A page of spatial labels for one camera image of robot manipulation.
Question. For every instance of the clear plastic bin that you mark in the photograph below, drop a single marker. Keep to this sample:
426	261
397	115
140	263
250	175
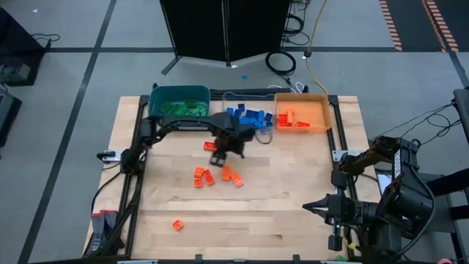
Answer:
249	97

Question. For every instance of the black folding screen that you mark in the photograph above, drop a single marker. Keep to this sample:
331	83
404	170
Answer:
198	29

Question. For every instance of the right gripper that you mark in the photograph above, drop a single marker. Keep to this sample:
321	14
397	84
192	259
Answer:
346	210

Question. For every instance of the black upright panel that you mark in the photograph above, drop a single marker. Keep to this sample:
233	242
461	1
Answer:
462	110

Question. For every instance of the black tool with red top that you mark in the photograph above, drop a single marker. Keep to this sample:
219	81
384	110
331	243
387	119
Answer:
111	223
97	227

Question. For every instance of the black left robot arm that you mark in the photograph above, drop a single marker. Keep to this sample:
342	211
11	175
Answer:
190	124

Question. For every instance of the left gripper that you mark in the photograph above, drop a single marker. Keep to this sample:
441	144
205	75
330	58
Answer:
232	141

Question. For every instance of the small pink object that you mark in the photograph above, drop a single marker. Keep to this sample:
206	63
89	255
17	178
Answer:
446	261

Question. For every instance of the black table clamp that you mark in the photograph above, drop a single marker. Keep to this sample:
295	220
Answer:
198	259
296	259

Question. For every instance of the black cabinet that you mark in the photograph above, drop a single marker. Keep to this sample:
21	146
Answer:
18	44

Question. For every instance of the black equipment case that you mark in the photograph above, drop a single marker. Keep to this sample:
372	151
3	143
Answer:
9	117

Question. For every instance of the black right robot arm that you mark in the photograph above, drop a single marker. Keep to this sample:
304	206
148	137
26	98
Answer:
406	201

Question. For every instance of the blue 2x2 toy brick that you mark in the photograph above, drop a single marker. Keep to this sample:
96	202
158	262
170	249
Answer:
237	114
268	117
241	107

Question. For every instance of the teal plastic bin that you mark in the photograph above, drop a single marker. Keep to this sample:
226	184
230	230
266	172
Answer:
179	93

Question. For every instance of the orange plastic bin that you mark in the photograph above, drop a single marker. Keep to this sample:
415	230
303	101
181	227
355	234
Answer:
311	110

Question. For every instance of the yellow clip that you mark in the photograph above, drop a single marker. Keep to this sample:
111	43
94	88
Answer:
351	245

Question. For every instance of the black stand frame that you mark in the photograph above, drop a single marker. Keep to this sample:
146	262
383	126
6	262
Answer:
448	183

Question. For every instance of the orange 2x2 toy brick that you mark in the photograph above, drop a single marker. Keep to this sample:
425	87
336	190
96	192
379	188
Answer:
177	224
199	172
198	183

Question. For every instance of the small green object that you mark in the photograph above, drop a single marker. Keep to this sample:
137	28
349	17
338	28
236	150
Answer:
340	259

